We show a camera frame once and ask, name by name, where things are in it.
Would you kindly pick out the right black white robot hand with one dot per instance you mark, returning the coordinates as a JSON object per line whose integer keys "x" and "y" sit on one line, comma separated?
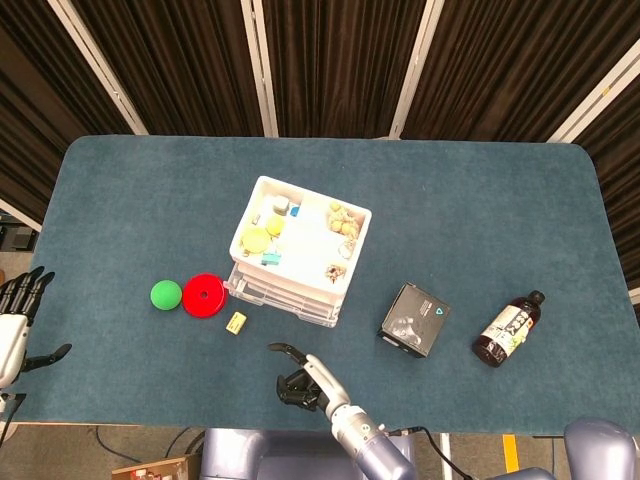
{"x": 325, "y": 382}

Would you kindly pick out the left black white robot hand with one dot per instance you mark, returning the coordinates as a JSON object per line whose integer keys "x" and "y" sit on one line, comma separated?
{"x": 10, "y": 335}

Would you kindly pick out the clear plastic drawer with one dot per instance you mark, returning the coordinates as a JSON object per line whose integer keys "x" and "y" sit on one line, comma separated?
{"x": 260, "y": 287}

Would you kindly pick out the white plastic drawer organizer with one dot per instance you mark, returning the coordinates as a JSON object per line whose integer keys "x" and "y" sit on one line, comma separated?
{"x": 310, "y": 245}

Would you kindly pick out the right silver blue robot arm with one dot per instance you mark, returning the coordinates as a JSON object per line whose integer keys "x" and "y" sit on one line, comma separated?
{"x": 370, "y": 445}

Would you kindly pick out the beige eraser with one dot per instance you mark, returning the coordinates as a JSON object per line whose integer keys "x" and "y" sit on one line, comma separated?
{"x": 236, "y": 322}

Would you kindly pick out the black printed carton box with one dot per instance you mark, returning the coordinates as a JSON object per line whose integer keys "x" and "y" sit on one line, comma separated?
{"x": 412, "y": 320}

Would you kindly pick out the metal clips cluster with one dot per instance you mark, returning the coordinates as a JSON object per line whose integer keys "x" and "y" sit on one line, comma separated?
{"x": 335, "y": 272}

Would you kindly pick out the blue-grey robot torso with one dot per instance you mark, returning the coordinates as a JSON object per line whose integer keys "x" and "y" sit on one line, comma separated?
{"x": 235, "y": 450}

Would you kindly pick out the teal binder clip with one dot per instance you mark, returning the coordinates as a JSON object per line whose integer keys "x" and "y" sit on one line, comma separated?
{"x": 271, "y": 259}

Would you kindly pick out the metal keyring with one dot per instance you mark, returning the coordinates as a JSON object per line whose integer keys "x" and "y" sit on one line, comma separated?
{"x": 347, "y": 248}

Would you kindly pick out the red plastic disc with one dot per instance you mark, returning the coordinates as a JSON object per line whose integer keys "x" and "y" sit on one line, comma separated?
{"x": 200, "y": 300}

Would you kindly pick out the yellow round lid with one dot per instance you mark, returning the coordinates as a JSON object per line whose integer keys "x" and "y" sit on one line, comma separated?
{"x": 256, "y": 240}

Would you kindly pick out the green foam ball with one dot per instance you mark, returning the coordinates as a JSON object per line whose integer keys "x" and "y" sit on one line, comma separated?
{"x": 165, "y": 295}

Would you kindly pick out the small yellow ball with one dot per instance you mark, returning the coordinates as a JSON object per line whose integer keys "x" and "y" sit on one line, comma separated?
{"x": 275, "y": 225}

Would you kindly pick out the beige plush toy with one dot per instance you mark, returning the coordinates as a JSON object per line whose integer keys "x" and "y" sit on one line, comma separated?
{"x": 342, "y": 217}

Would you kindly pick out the small blue item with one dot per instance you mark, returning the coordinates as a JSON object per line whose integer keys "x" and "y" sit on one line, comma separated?
{"x": 294, "y": 210}

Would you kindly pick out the pale green block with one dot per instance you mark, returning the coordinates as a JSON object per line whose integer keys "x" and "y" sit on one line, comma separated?
{"x": 281, "y": 206}

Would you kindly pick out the dark labelled sauce bottle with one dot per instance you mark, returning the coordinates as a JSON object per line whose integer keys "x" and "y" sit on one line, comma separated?
{"x": 502, "y": 335}

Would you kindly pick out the brown cardboard box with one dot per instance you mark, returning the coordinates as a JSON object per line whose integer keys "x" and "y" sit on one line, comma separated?
{"x": 160, "y": 470}

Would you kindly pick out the blue felt table cover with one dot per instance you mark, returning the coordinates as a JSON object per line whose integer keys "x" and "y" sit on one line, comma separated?
{"x": 150, "y": 200}

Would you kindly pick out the dark pleated curtain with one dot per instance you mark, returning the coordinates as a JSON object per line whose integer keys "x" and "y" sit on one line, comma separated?
{"x": 340, "y": 60}

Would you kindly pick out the white partition post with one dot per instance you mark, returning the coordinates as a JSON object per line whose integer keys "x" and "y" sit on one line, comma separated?
{"x": 595, "y": 95}
{"x": 100, "y": 70}
{"x": 20, "y": 215}
{"x": 415, "y": 70}
{"x": 260, "y": 65}

